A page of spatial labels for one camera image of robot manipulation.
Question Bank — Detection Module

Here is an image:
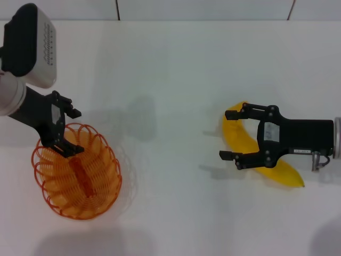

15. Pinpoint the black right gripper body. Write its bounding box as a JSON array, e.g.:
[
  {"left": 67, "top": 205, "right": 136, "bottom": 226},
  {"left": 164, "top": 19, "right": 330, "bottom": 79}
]
[{"left": 256, "top": 105, "right": 334, "bottom": 169}]

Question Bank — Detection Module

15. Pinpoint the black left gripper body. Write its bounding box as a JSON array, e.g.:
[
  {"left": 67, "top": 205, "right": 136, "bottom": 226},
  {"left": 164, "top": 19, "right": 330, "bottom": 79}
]
[{"left": 7, "top": 86, "right": 67, "bottom": 149}]

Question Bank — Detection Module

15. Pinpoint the yellow banana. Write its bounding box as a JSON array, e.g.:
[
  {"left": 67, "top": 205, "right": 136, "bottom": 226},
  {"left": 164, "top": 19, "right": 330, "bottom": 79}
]
[{"left": 221, "top": 100, "right": 305, "bottom": 188}]

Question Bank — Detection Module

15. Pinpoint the orange woven plastic basket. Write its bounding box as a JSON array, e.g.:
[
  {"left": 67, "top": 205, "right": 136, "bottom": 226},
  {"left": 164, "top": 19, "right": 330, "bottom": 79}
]
[{"left": 32, "top": 122, "right": 122, "bottom": 220}]

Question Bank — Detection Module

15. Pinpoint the black cable with silver plug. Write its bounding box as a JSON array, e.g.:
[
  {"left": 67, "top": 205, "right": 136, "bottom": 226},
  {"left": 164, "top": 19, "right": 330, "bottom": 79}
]
[{"left": 311, "top": 150, "right": 331, "bottom": 173}]

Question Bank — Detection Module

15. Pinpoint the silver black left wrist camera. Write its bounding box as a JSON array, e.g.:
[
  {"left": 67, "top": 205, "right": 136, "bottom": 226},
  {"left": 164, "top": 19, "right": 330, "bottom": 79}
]
[{"left": 2, "top": 3, "right": 58, "bottom": 89}]

